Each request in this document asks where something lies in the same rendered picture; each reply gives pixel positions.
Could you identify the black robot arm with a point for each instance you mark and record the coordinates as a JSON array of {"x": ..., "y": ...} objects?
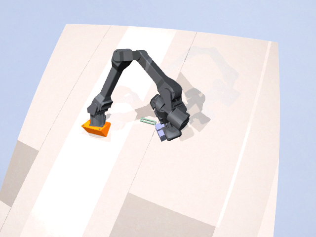
[{"x": 168, "y": 104}]

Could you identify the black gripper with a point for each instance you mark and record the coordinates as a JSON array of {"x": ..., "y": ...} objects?
[{"x": 169, "y": 130}]

